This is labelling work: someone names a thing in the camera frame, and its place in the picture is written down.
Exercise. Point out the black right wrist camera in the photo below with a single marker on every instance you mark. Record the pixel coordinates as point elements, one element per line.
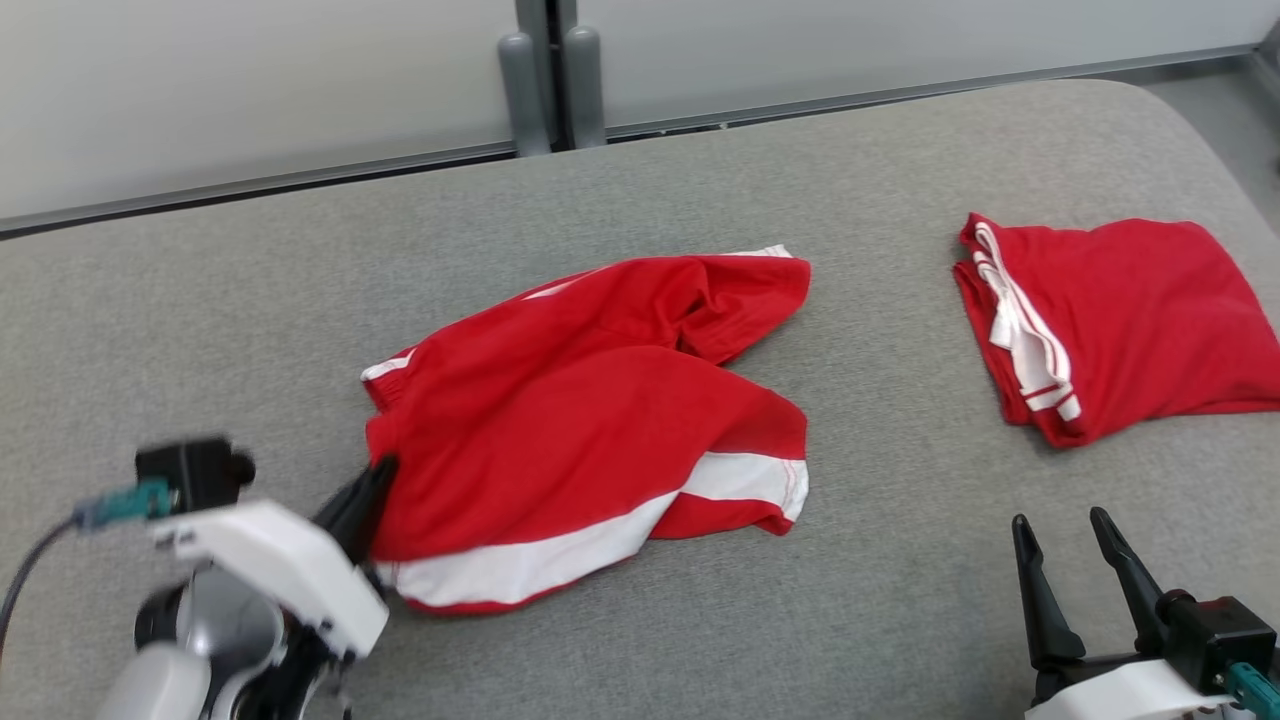
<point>1215,635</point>

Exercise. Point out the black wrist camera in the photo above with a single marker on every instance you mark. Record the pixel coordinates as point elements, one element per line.
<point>195,470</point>
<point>1215,635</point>

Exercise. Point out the red and white garment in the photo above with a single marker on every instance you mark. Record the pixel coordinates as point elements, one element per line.
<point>580,420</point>

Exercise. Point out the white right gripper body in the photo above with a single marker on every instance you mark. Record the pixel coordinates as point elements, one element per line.
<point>1120,695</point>

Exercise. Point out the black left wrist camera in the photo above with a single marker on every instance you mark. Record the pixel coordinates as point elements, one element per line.
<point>195,470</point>

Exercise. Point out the grey wall base rail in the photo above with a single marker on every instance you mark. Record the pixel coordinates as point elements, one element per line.
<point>250,188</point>
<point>900,90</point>

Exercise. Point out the grey corner partition post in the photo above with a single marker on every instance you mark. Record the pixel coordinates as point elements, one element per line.
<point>1268,70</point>

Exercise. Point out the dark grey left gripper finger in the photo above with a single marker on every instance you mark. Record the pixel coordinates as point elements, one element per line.
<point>352,498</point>
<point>372,515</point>

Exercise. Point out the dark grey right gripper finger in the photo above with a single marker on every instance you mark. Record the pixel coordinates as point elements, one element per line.
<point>1135,580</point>
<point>1048,610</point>

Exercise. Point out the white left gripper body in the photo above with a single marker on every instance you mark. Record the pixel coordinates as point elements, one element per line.
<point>280,565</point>

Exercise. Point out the grey aluminium partition post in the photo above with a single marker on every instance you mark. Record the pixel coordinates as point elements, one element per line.
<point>545,70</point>

